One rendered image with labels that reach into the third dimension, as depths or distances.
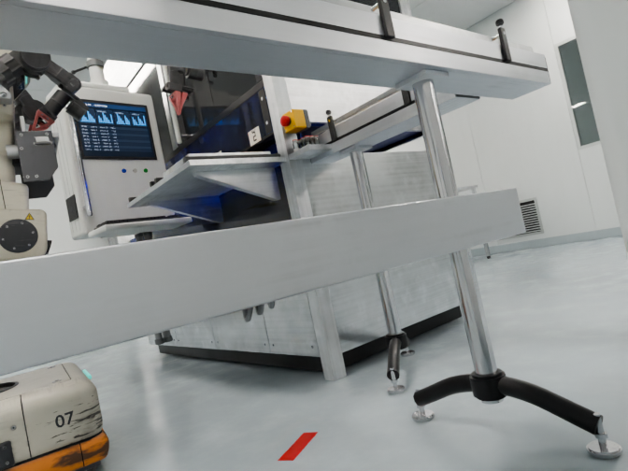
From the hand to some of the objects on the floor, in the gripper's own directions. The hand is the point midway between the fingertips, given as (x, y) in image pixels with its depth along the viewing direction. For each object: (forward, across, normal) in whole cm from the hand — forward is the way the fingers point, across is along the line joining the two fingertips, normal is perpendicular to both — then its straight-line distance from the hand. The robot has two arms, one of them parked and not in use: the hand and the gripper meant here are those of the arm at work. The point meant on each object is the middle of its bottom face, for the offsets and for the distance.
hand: (178, 112), depth 166 cm
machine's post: (+102, -54, +10) cm, 115 cm away
